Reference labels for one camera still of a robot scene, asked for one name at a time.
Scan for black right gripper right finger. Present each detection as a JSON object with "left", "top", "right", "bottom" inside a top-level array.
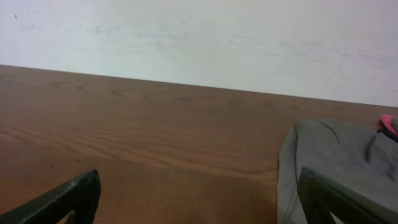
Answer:
[{"left": 297, "top": 167, "right": 397, "bottom": 224}]

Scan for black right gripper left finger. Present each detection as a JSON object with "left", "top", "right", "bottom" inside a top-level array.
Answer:
[{"left": 1, "top": 169, "right": 101, "bottom": 224}]

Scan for grey shorts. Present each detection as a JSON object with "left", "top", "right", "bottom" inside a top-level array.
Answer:
[{"left": 277, "top": 119, "right": 397, "bottom": 223}]

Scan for red printed t-shirt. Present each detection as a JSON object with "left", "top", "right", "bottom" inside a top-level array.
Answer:
[{"left": 380, "top": 114, "right": 398, "bottom": 136}]

